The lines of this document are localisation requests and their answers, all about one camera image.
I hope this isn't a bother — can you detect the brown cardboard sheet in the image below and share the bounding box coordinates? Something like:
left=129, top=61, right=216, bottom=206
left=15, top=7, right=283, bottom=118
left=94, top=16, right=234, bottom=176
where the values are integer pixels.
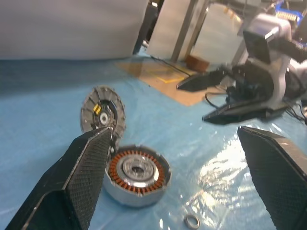
left=115, top=58, right=231, bottom=107

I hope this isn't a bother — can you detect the thin black cable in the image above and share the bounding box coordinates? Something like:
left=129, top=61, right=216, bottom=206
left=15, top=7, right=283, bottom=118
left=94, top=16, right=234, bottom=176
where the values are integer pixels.
left=149, top=55, right=193, bottom=78

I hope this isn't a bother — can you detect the motor housing with copper windings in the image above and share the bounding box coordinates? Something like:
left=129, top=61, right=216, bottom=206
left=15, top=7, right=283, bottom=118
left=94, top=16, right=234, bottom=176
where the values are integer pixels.
left=102, top=143, right=173, bottom=208

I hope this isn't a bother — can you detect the pale board behind post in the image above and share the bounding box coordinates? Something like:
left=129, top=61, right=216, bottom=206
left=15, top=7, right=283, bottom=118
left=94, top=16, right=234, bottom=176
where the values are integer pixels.
left=191, top=3, right=243, bottom=63

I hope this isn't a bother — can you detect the brown box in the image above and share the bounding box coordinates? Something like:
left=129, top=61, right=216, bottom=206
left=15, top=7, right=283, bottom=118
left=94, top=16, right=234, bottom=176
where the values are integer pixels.
left=185, top=54, right=210, bottom=73

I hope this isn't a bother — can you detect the white backdrop cloth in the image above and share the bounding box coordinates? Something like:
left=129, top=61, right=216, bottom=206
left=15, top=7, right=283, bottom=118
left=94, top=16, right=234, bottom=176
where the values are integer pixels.
left=0, top=0, right=157, bottom=60

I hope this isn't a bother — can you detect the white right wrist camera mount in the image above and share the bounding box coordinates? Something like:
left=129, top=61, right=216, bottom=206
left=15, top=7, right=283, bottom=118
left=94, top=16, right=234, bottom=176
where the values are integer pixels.
left=242, top=13, right=292, bottom=110

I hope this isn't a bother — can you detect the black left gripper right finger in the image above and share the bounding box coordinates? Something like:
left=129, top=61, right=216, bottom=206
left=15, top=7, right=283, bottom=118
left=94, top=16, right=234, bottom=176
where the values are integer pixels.
left=236, top=125, right=307, bottom=230

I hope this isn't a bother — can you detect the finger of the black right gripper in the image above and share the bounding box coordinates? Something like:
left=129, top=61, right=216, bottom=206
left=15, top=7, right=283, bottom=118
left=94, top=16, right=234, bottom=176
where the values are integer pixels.
left=202, top=99, right=273, bottom=126
left=176, top=67, right=232, bottom=92

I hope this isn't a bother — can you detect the pale grey leaning board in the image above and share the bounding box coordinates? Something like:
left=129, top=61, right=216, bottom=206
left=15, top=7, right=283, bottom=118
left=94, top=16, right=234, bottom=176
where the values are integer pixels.
left=146, top=0, right=193, bottom=60

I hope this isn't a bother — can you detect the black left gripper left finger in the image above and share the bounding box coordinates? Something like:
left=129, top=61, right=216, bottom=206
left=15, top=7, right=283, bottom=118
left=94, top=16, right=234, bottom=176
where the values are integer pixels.
left=4, top=127, right=113, bottom=230

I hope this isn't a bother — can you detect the small metal washer ring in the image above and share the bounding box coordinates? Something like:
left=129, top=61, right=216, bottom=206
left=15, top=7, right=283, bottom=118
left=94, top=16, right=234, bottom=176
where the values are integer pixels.
left=184, top=214, right=201, bottom=229

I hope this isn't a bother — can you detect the metal frame post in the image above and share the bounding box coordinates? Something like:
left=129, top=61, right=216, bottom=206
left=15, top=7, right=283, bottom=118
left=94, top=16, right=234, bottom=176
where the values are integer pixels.
left=170, top=0, right=211, bottom=62

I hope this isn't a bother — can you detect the blue crate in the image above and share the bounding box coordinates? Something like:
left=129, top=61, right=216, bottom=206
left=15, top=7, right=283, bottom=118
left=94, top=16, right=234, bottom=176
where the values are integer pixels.
left=275, top=3, right=306, bottom=26

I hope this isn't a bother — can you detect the grey round object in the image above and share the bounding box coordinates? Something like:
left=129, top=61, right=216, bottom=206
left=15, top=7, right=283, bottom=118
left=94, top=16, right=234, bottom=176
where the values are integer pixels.
left=80, top=85, right=127, bottom=147

